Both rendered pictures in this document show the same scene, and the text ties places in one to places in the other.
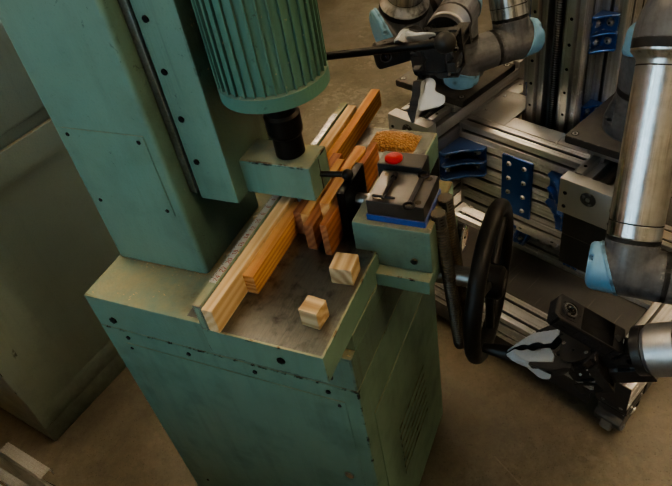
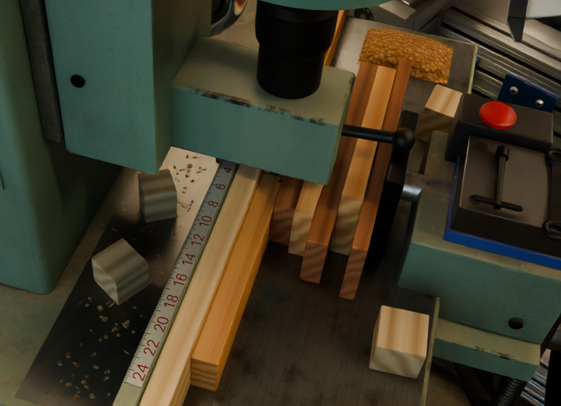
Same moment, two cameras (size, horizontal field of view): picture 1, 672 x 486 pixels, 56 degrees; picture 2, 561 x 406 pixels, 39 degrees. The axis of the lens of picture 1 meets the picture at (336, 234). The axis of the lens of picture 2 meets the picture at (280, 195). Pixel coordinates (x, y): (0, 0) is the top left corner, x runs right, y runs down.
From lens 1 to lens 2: 0.53 m
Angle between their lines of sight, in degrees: 17
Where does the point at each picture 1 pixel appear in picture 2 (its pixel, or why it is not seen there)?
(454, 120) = (436, 8)
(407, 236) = (526, 283)
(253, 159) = (205, 86)
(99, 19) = not seen: outside the picture
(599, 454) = not seen: outside the picture
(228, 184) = (144, 136)
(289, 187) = (275, 153)
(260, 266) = (228, 336)
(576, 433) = not seen: outside the picture
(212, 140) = (136, 42)
